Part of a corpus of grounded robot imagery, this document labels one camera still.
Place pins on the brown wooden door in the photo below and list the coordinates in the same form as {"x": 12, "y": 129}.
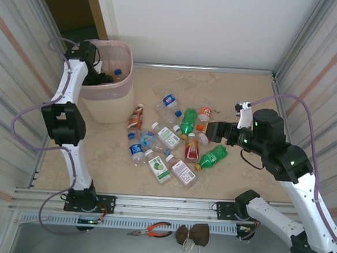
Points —
{"x": 64, "y": 0}

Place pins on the small orange label bottle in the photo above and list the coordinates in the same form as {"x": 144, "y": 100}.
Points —
{"x": 205, "y": 111}

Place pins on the aluminium mounting rail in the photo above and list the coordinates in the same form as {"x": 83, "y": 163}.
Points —
{"x": 163, "y": 207}

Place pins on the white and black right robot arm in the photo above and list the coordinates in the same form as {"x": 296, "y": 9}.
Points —
{"x": 305, "y": 199}

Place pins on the clear bottle with red cap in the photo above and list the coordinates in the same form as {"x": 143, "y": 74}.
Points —
{"x": 202, "y": 138}

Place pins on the blue label blue cap bottle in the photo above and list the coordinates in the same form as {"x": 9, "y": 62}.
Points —
{"x": 136, "y": 149}

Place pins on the lime picture label bottle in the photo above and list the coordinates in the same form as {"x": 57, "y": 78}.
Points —
{"x": 157, "y": 167}

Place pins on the aluminium table edge rail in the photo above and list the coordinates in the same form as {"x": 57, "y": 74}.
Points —
{"x": 201, "y": 68}

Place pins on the pink juice purple label bottle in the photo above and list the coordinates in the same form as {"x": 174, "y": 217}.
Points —
{"x": 182, "y": 171}

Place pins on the green label white cap bottle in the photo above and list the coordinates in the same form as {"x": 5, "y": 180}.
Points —
{"x": 167, "y": 136}

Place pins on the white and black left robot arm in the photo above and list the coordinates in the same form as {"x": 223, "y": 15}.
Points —
{"x": 64, "y": 123}

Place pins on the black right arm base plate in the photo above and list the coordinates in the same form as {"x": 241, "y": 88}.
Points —
{"x": 223, "y": 210}

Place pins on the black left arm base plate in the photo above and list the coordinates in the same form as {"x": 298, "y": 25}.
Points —
{"x": 108, "y": 203}

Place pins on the clear Pepsi label bottle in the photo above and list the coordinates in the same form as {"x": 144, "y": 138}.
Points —
{"x": 170, "y": 100}

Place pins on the clear bottle colourful blue label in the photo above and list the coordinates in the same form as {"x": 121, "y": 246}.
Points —
{"x": 148, "y": 138}

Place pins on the pink mesh waste bin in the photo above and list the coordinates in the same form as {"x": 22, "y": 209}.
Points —
{"x": 114, "y": 111}

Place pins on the crushed red blue label bottle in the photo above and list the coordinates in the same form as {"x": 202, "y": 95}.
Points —
{"x": 118, "y": 71}

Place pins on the green bottle with orange cap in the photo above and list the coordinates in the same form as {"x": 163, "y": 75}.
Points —
{"x": 188, "y": 122}
{"x": 212, "y": 155}

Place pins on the plain clear white cap bottle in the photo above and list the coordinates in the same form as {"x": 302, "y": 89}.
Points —
{"x": 166, "y": 114}

